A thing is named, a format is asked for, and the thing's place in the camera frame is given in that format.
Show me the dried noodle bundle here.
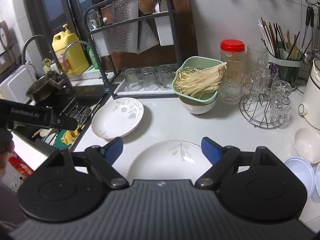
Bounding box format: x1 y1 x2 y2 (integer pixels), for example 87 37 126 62
172 62 227 100

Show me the white electric cooker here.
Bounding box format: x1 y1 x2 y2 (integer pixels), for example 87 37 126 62
298 59 320 130

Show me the wire cup rack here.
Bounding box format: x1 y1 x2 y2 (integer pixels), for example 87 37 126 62
239 62 292 129

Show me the clear plastic bowl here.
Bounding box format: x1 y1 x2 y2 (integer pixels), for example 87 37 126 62
315 163 320 198
284 156 317 201

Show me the red-lid glass jar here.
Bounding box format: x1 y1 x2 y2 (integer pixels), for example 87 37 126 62
220 39 246 105

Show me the left hand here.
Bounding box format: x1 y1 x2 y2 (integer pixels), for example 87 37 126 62
0 128 15 179

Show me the white ceramic bowl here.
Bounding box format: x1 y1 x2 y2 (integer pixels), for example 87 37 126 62
291 128 319 164

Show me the floral white plate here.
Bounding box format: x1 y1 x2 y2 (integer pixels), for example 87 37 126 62
127 140 212 183
91 98 144 140

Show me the wooden cutting board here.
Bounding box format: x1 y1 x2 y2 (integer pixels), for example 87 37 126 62
100 0 198 70

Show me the metal pot in sink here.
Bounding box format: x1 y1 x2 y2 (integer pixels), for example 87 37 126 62
25 72 59 102

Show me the green strainer basket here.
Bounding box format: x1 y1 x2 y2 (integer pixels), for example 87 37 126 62
172 56 227 105

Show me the white drip tray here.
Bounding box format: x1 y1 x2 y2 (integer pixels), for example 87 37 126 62
114 64 178 98

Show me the yellow detergent bottle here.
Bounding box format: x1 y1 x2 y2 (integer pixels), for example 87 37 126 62
52 23 89 76

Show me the chrome faucet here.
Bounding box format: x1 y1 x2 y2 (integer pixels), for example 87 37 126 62
21 34 94 92

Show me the black dish rack frame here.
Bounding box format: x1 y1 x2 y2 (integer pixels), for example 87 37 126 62
84 0 181 96

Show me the white bowl under strainer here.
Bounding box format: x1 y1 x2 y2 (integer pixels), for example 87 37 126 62
178 96 217 115

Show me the chopstick holder with chopsticks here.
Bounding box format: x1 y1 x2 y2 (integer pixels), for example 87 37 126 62
258 18 302 89

